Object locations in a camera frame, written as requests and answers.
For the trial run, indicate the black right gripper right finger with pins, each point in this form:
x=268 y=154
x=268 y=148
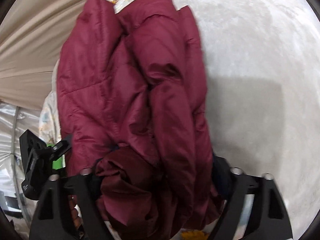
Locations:
x=253 y=207

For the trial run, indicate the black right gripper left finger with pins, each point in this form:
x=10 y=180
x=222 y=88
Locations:
x=67 y=209

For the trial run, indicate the maroon quilted puffer jacket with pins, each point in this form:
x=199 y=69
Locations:
x=131 y=90

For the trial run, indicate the person's left hand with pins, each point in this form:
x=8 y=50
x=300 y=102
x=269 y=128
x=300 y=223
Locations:
x=74 y=213

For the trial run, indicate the green garment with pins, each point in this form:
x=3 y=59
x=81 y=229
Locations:
x=57 y=163

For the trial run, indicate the beige curtain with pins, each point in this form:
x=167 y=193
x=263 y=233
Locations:
x=32 y=34

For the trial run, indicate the floral fleece blanket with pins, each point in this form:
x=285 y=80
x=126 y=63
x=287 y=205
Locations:
x=262 y=63

